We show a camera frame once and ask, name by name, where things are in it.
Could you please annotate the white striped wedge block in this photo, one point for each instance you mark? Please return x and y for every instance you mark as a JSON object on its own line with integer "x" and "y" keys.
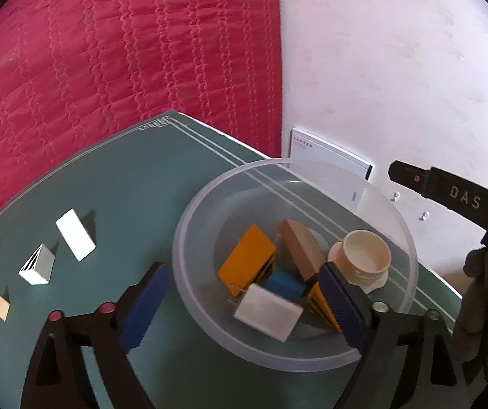
{"x": 75, "y": 234}
{"x": 37, "y": 268}

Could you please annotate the person's right hand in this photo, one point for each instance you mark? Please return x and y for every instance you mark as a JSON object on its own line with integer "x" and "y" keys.
{"x": 478, "y": 302}

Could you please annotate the large orange striped wedge block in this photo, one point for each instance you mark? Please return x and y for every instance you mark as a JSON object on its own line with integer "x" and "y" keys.
{"x": 244, "y": 264}

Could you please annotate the blue wedge block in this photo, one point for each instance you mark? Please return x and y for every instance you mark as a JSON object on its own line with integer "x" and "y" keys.
{"x": 284, "y": 287}

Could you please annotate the red quilted blanket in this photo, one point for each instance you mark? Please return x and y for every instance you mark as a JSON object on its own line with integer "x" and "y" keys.
{"x": 99, "y": 51}

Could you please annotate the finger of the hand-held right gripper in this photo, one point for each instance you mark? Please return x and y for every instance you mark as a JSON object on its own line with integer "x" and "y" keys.
{"x": 410, "y": 177}

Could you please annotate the small white cap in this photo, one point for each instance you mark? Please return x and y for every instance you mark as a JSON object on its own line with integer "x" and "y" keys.
{"x": 425, "y": 215}

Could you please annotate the clear plastic bowl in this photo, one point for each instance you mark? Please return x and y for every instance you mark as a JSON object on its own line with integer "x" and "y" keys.
{"x": 201, "y": 298}

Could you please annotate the brown rectangular wooden block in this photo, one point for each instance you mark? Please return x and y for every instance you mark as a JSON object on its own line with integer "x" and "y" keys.
{"x": 301, "y": 247}

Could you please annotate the small orange striped wedge block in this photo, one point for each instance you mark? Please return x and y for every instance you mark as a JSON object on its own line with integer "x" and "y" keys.
{"x": 318, "y": 306}

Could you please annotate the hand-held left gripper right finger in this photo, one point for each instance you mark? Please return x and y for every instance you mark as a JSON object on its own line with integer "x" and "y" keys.
{"x": 342, "y": 306}

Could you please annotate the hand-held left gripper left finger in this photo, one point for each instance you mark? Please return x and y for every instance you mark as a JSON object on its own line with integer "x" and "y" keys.
{"x": 143, "y": 306}

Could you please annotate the plain white wedge block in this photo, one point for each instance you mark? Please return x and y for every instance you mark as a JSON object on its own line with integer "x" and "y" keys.
{"x": 265, "y": 313}

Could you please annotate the white plastic jar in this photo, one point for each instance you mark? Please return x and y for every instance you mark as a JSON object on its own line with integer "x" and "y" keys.
{"x": 365, "y": 251}

